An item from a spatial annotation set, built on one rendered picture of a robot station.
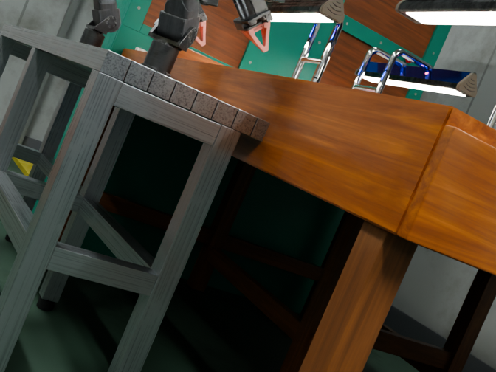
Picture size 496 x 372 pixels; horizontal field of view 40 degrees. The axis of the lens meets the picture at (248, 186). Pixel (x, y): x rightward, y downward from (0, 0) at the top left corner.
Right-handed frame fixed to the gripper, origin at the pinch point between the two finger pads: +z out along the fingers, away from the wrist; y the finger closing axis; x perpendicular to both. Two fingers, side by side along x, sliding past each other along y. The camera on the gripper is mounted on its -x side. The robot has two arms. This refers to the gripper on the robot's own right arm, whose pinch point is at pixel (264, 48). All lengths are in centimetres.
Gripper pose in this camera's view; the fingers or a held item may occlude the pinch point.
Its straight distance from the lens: 178.6
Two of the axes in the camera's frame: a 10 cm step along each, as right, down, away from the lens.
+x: -8.3, 4.9, -2.5
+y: -4.1, -2.3, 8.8
